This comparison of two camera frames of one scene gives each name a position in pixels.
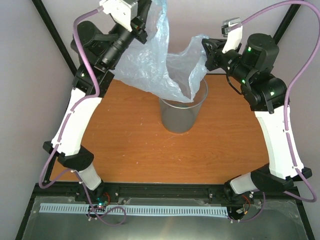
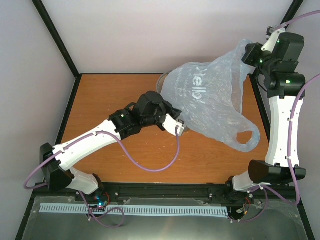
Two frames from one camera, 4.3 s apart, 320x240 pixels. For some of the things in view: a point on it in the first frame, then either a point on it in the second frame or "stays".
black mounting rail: (109, 193) stays
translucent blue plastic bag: (150, 65) → (208, 96)
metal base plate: (280, 219) stays
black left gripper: (138, 23) → (175, 114)
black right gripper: (211, 53) → (248, 58)
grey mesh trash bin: (180, 117) → (160, 82)
